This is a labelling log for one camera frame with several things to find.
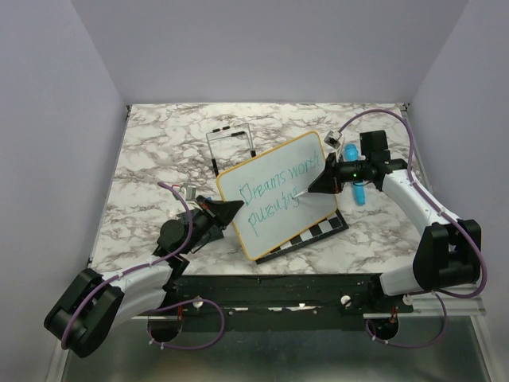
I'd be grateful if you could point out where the blue cylindrical eraser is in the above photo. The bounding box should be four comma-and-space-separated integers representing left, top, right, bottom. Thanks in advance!
344, 143, 366, 205

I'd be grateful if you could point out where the aluminium rail frame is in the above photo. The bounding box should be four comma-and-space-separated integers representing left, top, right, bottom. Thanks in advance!
43, 103, 494, 382

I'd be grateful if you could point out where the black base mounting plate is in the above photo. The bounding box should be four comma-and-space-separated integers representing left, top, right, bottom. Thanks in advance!
150, 274, 413, 333

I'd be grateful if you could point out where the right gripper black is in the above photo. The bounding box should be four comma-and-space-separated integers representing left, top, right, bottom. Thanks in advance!
309, 152, 371, 194

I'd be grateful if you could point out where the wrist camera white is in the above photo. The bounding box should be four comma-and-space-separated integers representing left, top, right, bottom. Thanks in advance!
324, 131, 344, 150
179, 183, 197, 202

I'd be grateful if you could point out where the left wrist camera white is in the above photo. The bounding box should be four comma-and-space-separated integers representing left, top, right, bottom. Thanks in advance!
179, 183, 197, 202

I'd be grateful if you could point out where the wire whiteboard stand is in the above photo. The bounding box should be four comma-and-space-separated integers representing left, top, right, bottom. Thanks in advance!
205, 123, 257, 177

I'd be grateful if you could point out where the black white chessboard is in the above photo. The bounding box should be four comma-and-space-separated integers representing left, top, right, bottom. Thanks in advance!
255, 209, 349, 265

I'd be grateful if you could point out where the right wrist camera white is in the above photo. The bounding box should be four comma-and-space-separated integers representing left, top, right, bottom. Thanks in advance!
324, 131, 344, 150

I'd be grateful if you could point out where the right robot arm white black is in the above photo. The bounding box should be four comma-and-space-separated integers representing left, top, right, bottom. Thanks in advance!
306, 131, 481, 312

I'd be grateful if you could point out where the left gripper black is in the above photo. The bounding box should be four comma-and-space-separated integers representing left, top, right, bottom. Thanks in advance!
181, 195, 243, 255

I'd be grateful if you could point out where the dark grey lego baseplate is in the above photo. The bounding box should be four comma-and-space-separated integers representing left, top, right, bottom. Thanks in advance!
177, 209, 224, 251

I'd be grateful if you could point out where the yellow framed whiteboard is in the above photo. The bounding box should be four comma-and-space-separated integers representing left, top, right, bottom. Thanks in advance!
216, 131, 338, 261

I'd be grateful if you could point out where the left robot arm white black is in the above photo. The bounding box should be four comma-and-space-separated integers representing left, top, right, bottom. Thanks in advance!
44, 196, 244, 358

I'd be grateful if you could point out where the white whiteboard marker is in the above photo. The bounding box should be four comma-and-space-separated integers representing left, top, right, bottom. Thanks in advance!
292, 189, 309, 199

